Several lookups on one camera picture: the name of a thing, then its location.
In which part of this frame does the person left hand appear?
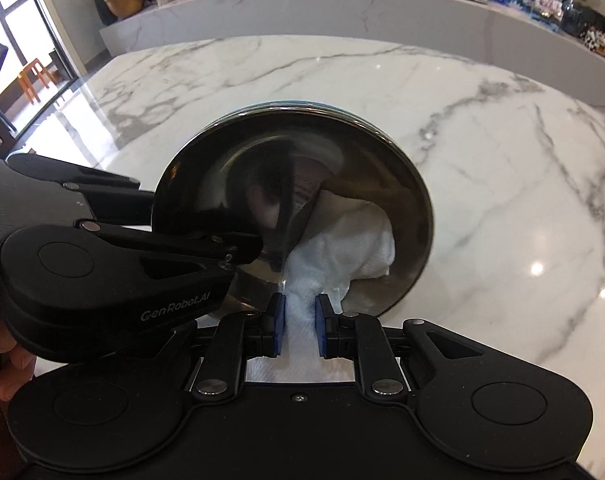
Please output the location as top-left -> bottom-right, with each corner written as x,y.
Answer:
0,319 -> 37,402

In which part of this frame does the orange wooden stool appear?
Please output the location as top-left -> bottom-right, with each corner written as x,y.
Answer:
17,58 -> 56,104

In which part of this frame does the blue steel bowl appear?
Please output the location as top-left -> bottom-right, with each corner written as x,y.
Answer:
152,102 -> 433,315

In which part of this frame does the white cloth towel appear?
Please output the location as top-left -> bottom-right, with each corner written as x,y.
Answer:
246,191 -> 395,384

